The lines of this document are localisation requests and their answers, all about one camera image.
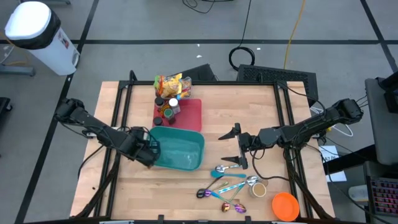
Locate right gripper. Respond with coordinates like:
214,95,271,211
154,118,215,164
218,123,261,170

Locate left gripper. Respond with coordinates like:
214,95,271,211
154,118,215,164
124,126,162,169

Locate teal plastic bin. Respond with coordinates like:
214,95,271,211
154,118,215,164
148,126,206,172

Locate green oregano spice jar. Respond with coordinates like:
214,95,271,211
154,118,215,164
164,108,177,125

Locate white lid spice jar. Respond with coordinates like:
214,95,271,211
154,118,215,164
167,97,182,114

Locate teal plastic spoon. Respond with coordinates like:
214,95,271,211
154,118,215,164
210,169,247,179

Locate pink plastic bin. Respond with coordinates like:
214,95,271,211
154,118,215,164
152,98,203,133

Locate open jar tan contents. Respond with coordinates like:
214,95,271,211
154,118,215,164
249,182,267,198

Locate purple iridescent spoon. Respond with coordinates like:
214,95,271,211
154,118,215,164
203,182,230,198

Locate dark metal spoon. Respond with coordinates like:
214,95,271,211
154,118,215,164
196,176,224,199

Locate orange plastic bowl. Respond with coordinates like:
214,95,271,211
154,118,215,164
271,192,300,222

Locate black angled box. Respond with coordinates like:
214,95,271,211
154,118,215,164
180,63,218,82

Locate white paper sheet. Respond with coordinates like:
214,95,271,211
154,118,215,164
318,145,348,183

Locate white computer mouse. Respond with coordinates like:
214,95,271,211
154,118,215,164
348,185,370,203

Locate black chair base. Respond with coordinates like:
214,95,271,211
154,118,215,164
0,96,13,113

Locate grey metal floor base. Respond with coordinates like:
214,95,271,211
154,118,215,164
0,63,35,77

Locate backlit computer keyboard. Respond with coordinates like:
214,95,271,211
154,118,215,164
369,177,398,217

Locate white trash bin black liner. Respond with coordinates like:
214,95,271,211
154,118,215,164
4,1,81,76

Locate black desk equipment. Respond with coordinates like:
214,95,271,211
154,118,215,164
375,70,398,114

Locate silver spoon light blue handle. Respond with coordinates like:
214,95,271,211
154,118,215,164
215,164,242,174

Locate silver spoon white teal handle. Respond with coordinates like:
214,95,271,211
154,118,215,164
217,175,259,194

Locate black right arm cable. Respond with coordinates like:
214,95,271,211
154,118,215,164
251,148,292,182

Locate bronze spoon green handle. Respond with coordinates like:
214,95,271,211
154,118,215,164
221,183,246,213

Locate iridescent spoon teal handle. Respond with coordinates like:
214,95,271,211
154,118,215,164
211,191,247,215

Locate black metal table frame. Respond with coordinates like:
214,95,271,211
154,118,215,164
70,70,335,223

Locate black coiled cable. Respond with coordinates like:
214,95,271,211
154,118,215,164
228,0,256,72

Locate yellow cable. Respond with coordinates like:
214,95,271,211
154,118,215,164
283,0,307,70

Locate black floor cable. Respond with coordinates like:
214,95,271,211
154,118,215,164
182,0,217,15

